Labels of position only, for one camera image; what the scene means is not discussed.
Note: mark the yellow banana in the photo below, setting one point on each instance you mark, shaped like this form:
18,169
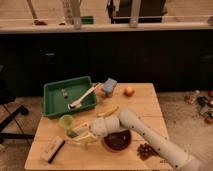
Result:
108,112

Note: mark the small object in tray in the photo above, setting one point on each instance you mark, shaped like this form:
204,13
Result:
64,93

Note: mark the blue sponge block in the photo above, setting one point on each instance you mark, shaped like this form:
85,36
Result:
109,86

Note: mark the dark red bowl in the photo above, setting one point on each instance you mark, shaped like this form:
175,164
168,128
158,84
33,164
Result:
116,142

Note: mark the black office chair base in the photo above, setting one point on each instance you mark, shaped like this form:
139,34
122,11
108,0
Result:
6,97

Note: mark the orange apple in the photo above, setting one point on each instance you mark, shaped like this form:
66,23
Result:
129,91

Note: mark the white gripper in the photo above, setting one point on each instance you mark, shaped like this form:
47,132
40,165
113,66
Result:
98,127

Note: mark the green plastic cup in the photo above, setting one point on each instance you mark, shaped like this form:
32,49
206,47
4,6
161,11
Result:
66,122

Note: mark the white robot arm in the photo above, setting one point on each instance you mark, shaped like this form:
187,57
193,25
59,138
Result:
178,159

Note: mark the green pepper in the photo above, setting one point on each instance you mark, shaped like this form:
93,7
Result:
71,134

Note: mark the green plastic tray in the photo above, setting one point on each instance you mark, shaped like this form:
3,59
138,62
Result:
55,105

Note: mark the white paper cup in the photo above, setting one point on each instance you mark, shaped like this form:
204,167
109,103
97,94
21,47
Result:
81,137

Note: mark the bunch of dark grapes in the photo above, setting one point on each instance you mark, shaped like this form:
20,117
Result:
145,151

